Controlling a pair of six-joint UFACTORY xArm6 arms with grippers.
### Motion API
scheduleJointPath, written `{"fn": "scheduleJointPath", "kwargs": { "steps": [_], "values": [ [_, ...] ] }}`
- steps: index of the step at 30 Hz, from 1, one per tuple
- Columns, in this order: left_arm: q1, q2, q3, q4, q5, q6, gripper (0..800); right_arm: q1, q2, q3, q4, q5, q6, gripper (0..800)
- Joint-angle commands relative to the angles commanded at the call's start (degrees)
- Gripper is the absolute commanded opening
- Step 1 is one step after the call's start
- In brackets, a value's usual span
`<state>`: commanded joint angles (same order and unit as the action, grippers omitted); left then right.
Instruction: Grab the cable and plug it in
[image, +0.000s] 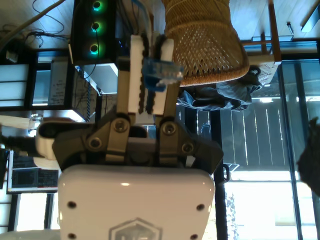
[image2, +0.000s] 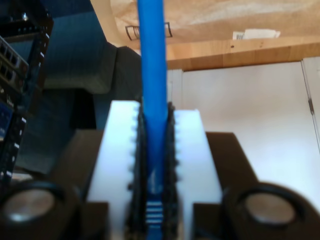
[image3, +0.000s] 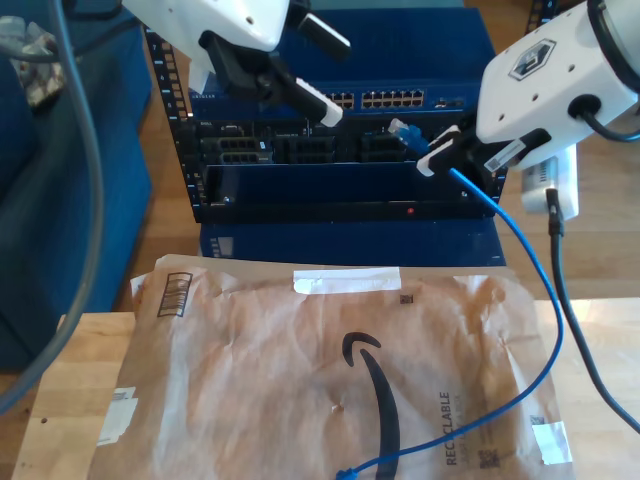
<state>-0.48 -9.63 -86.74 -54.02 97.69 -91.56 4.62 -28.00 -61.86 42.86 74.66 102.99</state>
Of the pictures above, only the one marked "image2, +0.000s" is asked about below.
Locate blue network cable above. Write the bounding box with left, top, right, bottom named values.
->
left=136, top=0, right=169, bottom=240

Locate white cabinet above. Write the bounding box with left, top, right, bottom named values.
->
left=166, top=56, right=320, bottom=187

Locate blue couch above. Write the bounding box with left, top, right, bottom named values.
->
left=14, top=13, right=144, bottom=173

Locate brown paper mailer envelope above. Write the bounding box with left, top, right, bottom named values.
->
left=89, top=0, right=320, bottom=48

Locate black rack frame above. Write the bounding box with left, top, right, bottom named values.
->
left=0, top=0, right=55, bottom=187

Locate blue network switch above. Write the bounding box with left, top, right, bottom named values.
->
left=0, top=34, right=30, bottom=87

